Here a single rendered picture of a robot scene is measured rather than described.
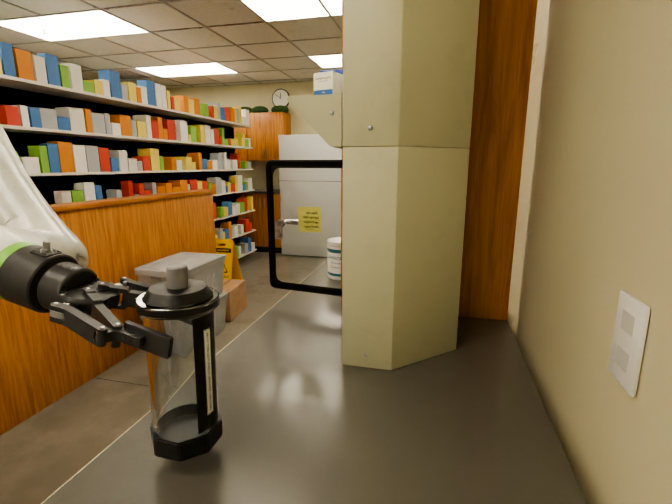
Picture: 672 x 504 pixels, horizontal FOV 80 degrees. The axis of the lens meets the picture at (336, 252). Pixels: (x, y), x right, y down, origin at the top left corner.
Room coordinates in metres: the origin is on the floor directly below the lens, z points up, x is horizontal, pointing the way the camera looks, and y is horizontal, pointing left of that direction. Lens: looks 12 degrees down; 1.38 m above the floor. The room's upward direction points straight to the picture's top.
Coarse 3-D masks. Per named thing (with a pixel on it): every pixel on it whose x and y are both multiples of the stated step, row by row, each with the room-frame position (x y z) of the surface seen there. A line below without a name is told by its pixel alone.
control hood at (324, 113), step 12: (300, 96) 0.85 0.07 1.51; (312, 96) 0.84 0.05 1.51; (324, 96) 0.83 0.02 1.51; (336, 96) 0.83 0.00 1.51; (300, 108) 0.84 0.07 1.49; (312, 108) 0.84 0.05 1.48; (324, 108) 0.83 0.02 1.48; (336, 108) 0.83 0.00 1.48; (312, 120) 0.84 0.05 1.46; (324, 120) 0.83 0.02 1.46; (336, 120) 0.83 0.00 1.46; (324, 132) 0.83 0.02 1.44; (336, 132) 0.83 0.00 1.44; (336, 144) 0.83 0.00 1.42
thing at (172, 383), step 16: (144, 304) 0.50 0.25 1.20; (208, 304) 0.51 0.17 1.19; (144, 320) 0.50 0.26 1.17; (160, 320) 0.49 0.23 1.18; (176, 320) 0.49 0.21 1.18; (176, 336) 0.49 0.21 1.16; (192, 336) 0.50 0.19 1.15; (176, 352) 0.49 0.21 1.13; (192, 352) 0.50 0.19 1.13; (160, 368) 0.49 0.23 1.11; (176, 368) 0.49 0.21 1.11; (192, 368) 0.50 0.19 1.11; (160, 384) 0.49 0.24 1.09; (176, 384) 0.49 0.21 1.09; (192, 384) 0.50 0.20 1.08; (160, 400) 0.49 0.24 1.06; (176, 400) 0.49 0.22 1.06; (192, 400) 0.50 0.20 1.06; (160, 416) 0.49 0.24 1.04; (176, 416) 0.49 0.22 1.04; (192, 416) 0.50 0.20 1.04; (160, 432) 0.49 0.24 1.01; (176, 432) 0.49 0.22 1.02; (192, 432) 0.50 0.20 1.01
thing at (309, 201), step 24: (288, 168) 1.21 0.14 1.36; (312, 168) 1.18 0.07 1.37; (336, 168) 1.15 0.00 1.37; (288, 192) 1.21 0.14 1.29; (312, 192) 1.18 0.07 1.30; (336, 192) 1.15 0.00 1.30; (288, 216) 1.21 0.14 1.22; (312, 216) 1.18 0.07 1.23; (336, 216) 1.15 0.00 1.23; (288, 240) 1.21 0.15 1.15; (312, 240) 1.18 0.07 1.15; (336, 240) 1.15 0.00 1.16; (288, 264) 1.21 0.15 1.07; (312, 264) 1.18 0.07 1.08; (336, 264) 1.15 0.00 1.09
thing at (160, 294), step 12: (180, 264) 0.54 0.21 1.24; (168, 276) 0.52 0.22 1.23; (180, 276) 0.52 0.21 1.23; (156, 288) 0.52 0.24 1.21; (168, 288) 0.52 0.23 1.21; (180, 288) 0.52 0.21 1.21; (192, 288) 0.53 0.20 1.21; (204, 288) 0.53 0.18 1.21; (144, 300) 0.50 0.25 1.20; (156, 300) 0.49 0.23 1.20; (168, 300) 0.49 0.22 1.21; (180, 300) 0.50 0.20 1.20; (192, 300) 0.50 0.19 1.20; (204, 300) 0.51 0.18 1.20
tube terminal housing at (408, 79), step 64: (384, 0) 0.81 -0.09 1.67; (448, 0) 0.85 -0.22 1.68; (384, 64) 0.80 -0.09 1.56; (448, 64) 0.86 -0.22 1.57; (384, 128) 0.80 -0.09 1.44; (448, 128) 0.86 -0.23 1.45; (384, 192) 0.80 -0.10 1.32; (448, 192) 0.87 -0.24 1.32; (384, 256) 0.80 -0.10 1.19; (448, 256) 0.88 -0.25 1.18; (384, 320) 0.80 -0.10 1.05; (448, 320) 0.88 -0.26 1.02
